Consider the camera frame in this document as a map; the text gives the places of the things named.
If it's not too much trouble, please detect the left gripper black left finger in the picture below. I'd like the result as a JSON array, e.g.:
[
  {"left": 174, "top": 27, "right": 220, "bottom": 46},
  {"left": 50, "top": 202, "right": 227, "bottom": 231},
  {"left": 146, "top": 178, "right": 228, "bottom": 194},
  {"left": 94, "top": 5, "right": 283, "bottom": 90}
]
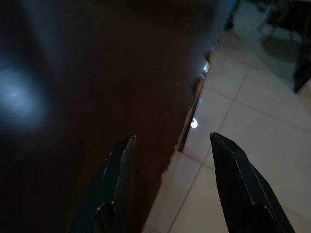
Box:
[{"left": 69, "top": 135, "right": 137, "bottom": 233}]

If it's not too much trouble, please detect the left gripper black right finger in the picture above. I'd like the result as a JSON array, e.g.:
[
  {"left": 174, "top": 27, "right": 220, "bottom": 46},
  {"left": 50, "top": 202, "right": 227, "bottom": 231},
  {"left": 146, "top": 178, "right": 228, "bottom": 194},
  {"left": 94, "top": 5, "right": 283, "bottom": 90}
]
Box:
[{"left": 209, "top": 132, "right": 296, "bottom": 233}]

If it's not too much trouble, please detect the dark chair frame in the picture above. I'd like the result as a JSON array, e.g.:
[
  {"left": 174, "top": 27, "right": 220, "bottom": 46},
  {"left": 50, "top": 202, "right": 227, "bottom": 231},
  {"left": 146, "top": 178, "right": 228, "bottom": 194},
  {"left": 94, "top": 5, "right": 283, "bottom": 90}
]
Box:
[{"left": 257, "top": 0, "right": 303, "bottom": 49}]

